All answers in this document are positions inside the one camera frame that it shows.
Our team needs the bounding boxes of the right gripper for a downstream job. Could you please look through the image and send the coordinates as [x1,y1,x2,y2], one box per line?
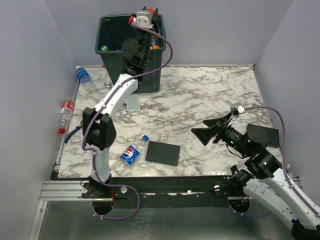
[191,111,251,157]

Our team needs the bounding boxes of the orange object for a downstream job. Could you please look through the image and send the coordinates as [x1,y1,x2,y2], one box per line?
[152,44,160,49]

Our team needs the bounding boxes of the green crushed bottle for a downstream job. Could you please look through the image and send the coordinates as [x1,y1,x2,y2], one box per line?
[100,45,109,52]

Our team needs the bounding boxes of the Pepsi bottle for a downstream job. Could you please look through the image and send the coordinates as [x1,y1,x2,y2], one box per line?
[114,135,150,171]

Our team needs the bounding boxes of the small red cap bottle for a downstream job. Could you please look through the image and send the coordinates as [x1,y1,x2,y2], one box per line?
[146,8,154,15]

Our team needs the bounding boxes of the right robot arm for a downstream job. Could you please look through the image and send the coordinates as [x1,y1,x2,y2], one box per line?
[191,113,320,240]

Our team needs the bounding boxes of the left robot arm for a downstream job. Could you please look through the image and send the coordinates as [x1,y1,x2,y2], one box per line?
[82,7,160,198]

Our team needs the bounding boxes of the dark green bin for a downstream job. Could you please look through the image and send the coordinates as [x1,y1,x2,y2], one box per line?
[95,14,166,94]

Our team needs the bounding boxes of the black flat box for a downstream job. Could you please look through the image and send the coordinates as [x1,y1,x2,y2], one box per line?
[145,141,181,167]

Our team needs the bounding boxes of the steel wrench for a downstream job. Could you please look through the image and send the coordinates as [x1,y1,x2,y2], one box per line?
[104,82,112,89]

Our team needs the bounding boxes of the white smartphone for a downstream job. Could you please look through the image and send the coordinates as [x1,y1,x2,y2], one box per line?
[126,95,140,112]

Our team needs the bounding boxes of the black box at right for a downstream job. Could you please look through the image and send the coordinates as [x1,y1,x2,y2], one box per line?
[263,127,280,148]

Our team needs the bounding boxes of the blue water bottle far left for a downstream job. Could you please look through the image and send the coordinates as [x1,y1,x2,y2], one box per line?
[75,66,96,93]

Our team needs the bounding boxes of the red cola bottle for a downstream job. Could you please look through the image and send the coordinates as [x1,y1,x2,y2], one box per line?
[58,97,75,134]

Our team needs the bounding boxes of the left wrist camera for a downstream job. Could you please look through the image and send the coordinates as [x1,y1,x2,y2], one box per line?
[128,9,154,29]

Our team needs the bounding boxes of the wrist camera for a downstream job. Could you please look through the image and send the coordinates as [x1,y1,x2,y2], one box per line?
[128,9,154,29]
[230,104,246,117]

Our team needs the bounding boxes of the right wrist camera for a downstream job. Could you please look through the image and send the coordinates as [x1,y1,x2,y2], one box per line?
[230,104,246,117]

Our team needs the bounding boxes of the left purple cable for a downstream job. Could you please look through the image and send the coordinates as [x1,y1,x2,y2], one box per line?
[82,22,174,221]

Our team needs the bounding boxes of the blue handled pliers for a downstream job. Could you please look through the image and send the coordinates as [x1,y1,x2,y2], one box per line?
[64,120,83,144]

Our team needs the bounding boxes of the black mounting rail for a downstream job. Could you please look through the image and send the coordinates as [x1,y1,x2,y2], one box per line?
[50,175,244,212]

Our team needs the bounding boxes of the aluminium frame rail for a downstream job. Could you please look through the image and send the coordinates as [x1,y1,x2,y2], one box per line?
[28,180,112,240]

